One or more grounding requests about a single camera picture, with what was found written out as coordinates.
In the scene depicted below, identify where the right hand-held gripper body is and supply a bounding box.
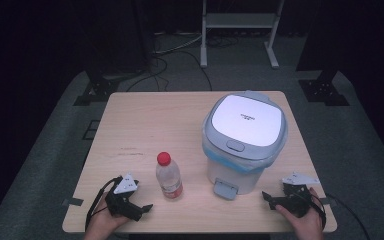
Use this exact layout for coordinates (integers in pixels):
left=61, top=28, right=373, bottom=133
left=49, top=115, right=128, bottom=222
left=268, top=172, right=321, bottom=219

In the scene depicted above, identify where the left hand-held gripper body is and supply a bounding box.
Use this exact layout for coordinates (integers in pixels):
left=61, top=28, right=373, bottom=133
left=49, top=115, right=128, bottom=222
left=104, top=172, right=145, bottom=222

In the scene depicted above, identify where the clear plastic bottle red cap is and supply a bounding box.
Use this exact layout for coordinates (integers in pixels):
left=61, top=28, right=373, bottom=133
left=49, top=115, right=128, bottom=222
left=155, top=151, right=184, bottom=201

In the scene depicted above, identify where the white grey pedal trash can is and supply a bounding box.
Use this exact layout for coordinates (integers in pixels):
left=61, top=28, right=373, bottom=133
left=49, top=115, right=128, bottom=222
left=201, top=89, right=288, bottom=201

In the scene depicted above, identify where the person's right hand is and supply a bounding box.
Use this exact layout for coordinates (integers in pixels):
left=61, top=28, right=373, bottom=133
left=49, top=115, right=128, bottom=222
left=274, top=187, right=325, bottom=240

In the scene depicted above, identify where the person's left hand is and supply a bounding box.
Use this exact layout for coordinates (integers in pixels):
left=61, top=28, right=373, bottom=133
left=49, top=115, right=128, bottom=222
left=83, top=193, right=131, bottom=240

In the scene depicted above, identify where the dark floor socket plate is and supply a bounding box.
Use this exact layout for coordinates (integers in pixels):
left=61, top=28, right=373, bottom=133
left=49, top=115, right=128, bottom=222
left=81, top=119, right=101, bottom=141

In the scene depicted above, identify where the black stand base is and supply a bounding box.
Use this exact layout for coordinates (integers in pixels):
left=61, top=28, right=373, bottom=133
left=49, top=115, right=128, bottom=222
left=297, top=69, right=351, bottom=107
left=72, top=68, right=121, bottom=107

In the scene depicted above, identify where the white metal stand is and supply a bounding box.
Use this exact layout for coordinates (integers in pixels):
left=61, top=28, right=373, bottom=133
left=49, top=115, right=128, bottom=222
left=199, top=0, right=285, bottom=70

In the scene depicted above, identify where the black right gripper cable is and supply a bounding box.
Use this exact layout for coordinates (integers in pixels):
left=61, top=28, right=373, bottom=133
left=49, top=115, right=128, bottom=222
left=310, top=192, right=328, bottom=230

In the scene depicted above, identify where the thin black cable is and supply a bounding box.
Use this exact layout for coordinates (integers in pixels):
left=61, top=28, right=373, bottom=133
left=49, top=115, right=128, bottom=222
left=324, top=192, right=371, bottom=240

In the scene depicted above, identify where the black floor cable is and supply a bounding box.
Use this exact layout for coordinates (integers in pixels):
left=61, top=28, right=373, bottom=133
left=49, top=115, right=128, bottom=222
left=125, top=49, right=213, bottom=93

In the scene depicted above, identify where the grey floor cable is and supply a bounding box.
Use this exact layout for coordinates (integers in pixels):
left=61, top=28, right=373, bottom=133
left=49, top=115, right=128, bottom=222
left=152, top=30, right=203, bottom=56

